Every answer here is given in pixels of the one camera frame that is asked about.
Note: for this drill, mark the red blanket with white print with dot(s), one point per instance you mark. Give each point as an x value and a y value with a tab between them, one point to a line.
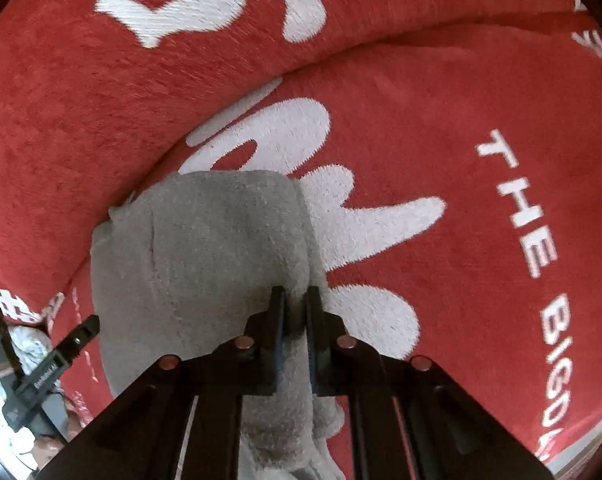
431	110

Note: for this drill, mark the white fluffy cloth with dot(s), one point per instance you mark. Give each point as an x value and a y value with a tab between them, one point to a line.
31	342

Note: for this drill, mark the grey knit sweater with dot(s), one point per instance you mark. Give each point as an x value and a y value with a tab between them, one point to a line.
206	240

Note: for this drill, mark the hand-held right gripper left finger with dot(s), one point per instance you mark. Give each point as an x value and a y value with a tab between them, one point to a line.
266	350

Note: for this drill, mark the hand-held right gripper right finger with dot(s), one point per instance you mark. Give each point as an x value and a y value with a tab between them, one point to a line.
326	350

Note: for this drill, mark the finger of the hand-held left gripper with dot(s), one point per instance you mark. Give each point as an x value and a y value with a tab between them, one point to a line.
81	336

